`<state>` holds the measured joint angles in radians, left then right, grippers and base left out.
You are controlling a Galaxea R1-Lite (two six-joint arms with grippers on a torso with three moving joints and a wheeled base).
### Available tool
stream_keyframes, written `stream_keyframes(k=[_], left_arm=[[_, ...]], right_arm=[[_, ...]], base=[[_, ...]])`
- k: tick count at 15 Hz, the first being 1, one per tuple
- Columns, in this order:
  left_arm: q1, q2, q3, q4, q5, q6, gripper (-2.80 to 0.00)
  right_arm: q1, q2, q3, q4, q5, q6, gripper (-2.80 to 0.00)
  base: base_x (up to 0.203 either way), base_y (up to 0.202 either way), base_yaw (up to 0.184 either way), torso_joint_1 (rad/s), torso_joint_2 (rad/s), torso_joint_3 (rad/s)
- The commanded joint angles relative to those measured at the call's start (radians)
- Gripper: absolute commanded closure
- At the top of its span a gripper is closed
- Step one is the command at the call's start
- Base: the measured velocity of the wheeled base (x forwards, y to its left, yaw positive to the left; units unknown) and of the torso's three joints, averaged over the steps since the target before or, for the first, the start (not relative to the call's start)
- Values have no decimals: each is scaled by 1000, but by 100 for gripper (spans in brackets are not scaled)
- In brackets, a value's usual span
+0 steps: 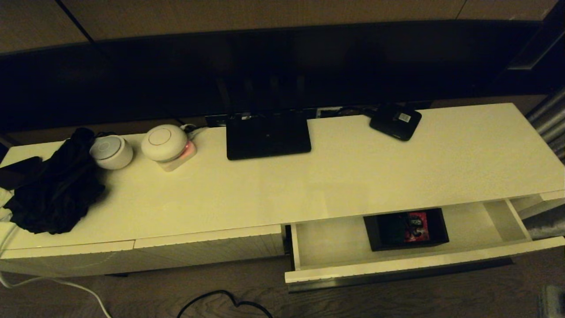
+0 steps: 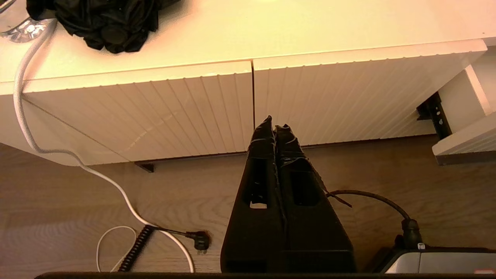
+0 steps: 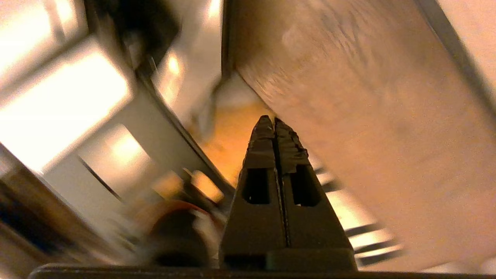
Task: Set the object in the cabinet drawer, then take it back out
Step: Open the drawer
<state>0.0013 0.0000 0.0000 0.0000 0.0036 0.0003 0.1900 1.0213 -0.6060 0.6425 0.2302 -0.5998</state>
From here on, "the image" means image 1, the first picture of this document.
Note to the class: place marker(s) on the white pull-out drawer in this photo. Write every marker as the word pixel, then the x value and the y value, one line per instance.
pixel 335 243

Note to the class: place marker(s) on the black compartment organizer box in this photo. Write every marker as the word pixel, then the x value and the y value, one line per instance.
pixel 377 234

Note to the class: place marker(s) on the white low cabinet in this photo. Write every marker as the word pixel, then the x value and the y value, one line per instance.
pixel 265 190

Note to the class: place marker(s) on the black router with antennas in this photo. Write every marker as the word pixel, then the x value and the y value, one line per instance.
pixel 269 137

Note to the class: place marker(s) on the black power strip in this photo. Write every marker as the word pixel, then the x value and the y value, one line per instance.
pixel 216 120

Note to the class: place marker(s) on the white base with red light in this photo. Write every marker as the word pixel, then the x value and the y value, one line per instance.
pixel 185 155

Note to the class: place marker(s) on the white ribbed cabinet front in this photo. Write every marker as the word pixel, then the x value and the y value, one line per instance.
pixel 207 247
pixel 66 260

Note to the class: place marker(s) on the small black set-top box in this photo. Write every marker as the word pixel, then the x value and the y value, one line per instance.
pixel 395 121

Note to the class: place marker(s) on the large white dome device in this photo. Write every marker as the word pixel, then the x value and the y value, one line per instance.
pixel 163 142

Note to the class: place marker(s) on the red Nescafe coffee sachet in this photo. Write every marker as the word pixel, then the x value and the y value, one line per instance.
pixel 423 221

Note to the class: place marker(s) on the large black television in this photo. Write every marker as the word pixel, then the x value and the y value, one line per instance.
pixel 132 79

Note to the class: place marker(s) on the small white round device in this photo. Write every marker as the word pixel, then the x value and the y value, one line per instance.
pixel 110 153

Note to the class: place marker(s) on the black cloth pile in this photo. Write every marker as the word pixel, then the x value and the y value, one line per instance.
pixel 57 190

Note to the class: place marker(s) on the grey pleated curtain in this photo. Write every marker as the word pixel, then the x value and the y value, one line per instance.
pixel 551 128

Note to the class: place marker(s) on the dark metal frame bar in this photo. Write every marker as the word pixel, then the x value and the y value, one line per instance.
pixel 538 44

